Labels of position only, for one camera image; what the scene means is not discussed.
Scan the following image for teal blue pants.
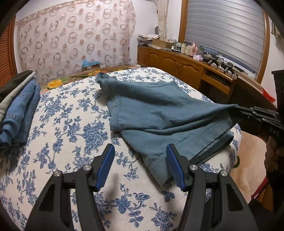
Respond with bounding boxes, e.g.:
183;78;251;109
96;74;238;185

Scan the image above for person's right hand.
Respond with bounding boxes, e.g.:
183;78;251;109
264;137;283;172

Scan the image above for wooden sideboard cabinet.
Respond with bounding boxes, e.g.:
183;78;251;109
137;45;263;105

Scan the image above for blue floral white bedspread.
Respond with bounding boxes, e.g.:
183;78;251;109
0;67;243;231

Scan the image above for grey window blind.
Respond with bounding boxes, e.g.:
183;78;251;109
185;0;264;72

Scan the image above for pink bottle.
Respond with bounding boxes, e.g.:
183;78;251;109
192;42;199;56

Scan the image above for folded blue denim jeans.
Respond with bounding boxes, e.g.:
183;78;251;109
1;77;40;150

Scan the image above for cardboard box on cabinet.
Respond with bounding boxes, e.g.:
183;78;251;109
152;39;173;49

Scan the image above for colourful flower blanket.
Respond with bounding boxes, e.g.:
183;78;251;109
40;65;141;94

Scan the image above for folded dark olive garment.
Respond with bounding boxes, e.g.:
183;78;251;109
0;70;33;102

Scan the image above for folded grey garment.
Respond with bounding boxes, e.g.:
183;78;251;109
0;72;36;122

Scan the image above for stack of papers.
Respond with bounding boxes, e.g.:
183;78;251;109
137;34;160;46

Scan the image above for wooden louvered wardrobe door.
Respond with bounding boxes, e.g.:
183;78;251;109
0;16;17;87

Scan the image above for beige side curtain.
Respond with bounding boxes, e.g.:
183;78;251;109
156;0;168;39

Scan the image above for box with blue cloth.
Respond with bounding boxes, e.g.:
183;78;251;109
81;60;100;71

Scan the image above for circle patterned curtain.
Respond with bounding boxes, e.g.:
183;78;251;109
15;1;136;84

